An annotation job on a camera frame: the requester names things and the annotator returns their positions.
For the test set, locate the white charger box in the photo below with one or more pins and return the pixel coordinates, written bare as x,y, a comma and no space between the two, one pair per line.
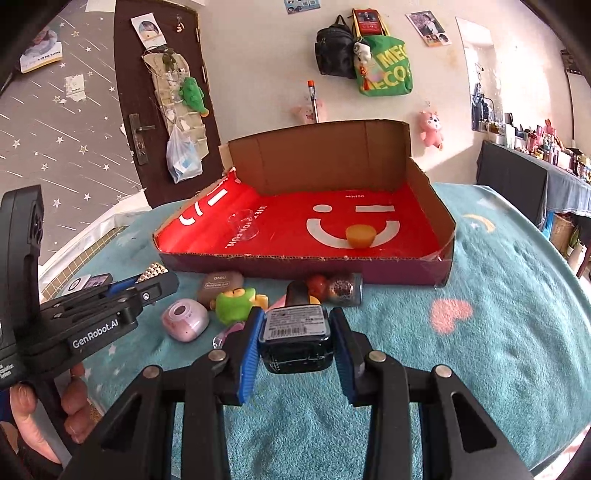
76,284

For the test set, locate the person's left hand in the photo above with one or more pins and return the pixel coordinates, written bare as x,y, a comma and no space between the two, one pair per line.
51,421

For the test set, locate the pink round camera toy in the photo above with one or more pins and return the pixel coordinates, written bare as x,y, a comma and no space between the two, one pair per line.
185,320

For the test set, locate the brown eye shadow case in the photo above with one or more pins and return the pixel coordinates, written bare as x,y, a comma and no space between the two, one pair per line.
216,283

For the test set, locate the beige hanging wall organizer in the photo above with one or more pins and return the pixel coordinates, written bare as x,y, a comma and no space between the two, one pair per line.
168,69

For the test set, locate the orange capped stick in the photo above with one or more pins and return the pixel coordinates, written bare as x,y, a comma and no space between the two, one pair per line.
314,100

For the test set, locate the green duck toy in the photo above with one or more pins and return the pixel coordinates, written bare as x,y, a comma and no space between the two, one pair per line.
233,306

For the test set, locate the gold studded cylinder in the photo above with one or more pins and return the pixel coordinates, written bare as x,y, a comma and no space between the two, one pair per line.
153,270

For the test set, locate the smartphone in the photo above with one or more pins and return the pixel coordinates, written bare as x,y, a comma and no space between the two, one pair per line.
98,280

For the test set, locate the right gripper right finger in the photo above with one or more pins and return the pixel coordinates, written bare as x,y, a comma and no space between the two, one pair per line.
371,378

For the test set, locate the dark covered side table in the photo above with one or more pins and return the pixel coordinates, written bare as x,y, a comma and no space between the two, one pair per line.
533,186

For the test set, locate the pink pig plush right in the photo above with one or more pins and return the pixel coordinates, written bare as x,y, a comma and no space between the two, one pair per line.
431,129

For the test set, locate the orange round jar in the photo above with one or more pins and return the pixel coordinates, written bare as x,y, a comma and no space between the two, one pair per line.
360,236

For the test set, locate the cardboard box red lining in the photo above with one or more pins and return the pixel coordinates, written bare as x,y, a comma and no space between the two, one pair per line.
306,185

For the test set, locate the metal door handle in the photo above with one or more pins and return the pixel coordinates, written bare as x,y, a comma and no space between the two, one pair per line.
137,131

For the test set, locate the green crocodile plush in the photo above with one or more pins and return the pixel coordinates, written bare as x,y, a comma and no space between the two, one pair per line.
192,96

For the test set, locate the clear plastic cup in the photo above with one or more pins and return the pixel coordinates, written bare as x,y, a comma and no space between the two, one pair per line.
243,225

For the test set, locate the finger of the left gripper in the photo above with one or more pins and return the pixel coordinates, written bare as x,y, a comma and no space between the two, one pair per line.
86,301
147,288

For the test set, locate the green tote bag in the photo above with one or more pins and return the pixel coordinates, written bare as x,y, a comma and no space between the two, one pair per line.
382,66

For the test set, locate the dark brown door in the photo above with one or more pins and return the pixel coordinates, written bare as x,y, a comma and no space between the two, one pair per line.
143,26

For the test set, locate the black backpack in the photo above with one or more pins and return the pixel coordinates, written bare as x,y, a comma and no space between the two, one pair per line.
334,50

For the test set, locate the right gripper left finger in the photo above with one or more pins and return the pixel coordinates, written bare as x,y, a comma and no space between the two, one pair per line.
222,377

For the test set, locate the white plastic bag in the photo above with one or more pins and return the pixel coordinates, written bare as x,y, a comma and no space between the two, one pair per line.
183,160

